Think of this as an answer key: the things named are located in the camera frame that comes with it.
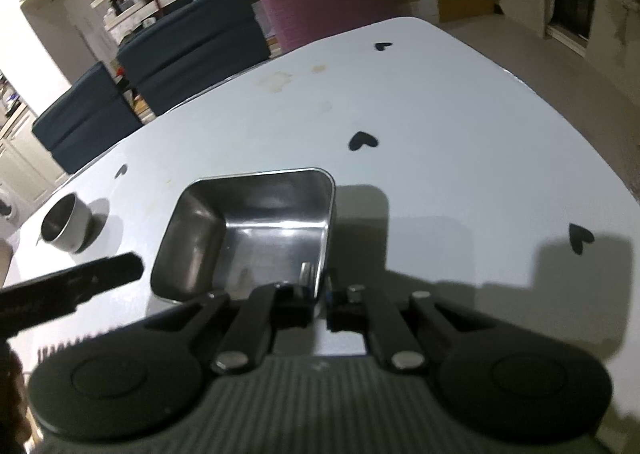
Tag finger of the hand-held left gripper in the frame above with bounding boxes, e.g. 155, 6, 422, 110
66, 253, 145, 303

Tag beige box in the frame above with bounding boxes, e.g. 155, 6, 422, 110
0, 236, 14, 281

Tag round stainless steel cup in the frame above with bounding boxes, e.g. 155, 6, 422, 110
40, 193, 96, 254

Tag square stainless steel container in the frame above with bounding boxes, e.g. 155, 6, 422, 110
150, 167, 336, 306

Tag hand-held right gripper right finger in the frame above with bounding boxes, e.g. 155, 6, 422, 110
325, 284, 481, 375

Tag dark blue upholstered chair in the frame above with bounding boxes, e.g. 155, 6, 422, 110
31, 61, 146, 176
116, 0, 272, 118

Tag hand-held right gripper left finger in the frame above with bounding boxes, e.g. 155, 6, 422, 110
145, 281, 318, 375

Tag white kitchen cabinets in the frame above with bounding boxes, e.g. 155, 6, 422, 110
0, 109, 67, 217

